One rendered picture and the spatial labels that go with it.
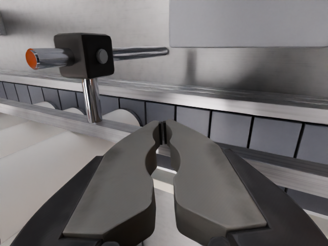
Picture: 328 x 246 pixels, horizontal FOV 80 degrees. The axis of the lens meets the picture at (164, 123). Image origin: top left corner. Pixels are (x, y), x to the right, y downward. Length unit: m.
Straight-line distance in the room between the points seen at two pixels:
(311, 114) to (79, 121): 0.19
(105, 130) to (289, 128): 0.15
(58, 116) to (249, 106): 0.17
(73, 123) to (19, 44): 0.33
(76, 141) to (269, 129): 0.17
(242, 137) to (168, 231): 0.26
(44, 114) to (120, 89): 0.09
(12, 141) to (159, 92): 0.16
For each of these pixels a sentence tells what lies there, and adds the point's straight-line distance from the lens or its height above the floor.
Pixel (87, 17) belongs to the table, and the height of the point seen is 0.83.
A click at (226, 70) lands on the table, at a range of 0.24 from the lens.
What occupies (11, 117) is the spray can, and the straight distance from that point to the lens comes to 0.32.
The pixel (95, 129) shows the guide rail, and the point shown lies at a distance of 0.17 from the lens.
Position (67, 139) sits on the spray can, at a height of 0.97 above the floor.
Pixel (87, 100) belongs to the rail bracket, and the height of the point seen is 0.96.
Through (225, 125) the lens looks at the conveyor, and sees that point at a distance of 0.20.
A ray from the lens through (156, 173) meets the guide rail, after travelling 0.23.
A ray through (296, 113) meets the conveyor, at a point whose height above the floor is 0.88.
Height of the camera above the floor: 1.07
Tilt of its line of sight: 56 degrees down
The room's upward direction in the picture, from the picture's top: 126 degrees counter-clockwise
